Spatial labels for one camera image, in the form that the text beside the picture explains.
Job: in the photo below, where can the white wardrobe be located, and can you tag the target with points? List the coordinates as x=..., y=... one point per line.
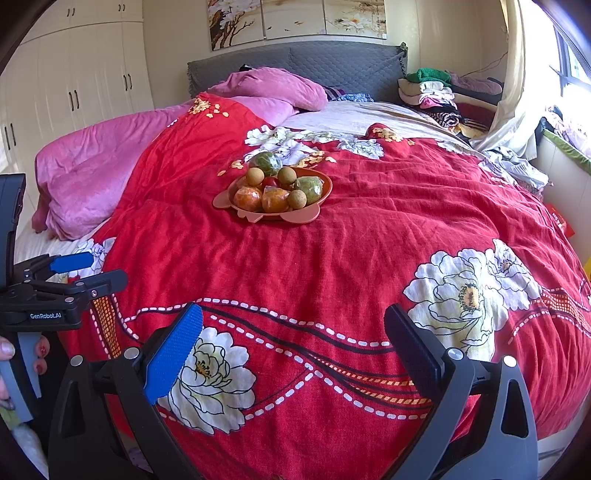
x=78, y=69

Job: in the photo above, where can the pink blanket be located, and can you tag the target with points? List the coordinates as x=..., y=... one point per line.
x=92, y=170

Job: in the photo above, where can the white bedsheet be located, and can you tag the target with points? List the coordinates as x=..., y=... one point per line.
x=41, y=249

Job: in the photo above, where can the beige blanket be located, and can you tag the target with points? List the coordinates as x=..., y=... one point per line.
x=360, y=117

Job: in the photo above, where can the green folded cloth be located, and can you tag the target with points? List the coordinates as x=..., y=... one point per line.
x=433, y=74

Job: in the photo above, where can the grey quilted headboard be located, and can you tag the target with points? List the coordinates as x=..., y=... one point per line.
x=346, y=64

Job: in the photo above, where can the floral wall painting panel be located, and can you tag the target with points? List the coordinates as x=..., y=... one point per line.
x=295, y=18
x=355, y=16
x=235, y=23

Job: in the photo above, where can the red tomato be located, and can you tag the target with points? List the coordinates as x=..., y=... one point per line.
x=270, y=182

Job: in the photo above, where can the purple cloth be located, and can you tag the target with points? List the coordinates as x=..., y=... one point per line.
x=478, y=83

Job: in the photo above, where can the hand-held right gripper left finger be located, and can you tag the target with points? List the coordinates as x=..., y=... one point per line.
x=173, y=355

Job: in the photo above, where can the pink pillow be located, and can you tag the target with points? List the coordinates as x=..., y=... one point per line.
x=277, y=85

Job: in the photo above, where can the cream curtain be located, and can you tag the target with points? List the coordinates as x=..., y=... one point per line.
x=521, y=78

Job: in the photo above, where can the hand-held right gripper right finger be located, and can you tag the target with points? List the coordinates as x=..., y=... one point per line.
x=413, y=350

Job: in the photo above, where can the large green orange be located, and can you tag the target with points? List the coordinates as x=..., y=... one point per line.
x=265, y=161

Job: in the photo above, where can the red packet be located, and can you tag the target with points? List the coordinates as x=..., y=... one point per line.
x=561, y=220

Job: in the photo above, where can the yellow object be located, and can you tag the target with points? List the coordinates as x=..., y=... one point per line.
x=587, y=270

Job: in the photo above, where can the crumpled white clothes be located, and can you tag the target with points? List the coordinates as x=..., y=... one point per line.
x=517, y=166

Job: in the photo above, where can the pile of folded clothes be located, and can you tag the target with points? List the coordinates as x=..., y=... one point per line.
x=431, y=99

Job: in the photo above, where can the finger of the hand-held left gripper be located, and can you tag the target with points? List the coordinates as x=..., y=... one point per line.
x=104, y=279
x=71, y=262

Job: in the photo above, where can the dark patterned pillow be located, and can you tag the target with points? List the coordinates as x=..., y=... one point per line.
x=348, y=94

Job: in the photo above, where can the brown round fruit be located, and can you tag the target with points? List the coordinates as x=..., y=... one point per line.
x=297, y=198
x=255, y=175
x=286, y=175

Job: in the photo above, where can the red floral blanket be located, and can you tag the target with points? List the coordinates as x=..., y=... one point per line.
x=323, y=277

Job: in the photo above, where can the window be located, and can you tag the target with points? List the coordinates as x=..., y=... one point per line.
x=577, y=55

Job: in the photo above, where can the mixed clothes heap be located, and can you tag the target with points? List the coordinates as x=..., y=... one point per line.
x=568, y=127

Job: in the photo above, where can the person's left hand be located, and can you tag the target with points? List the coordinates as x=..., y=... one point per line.
x=5, y=350

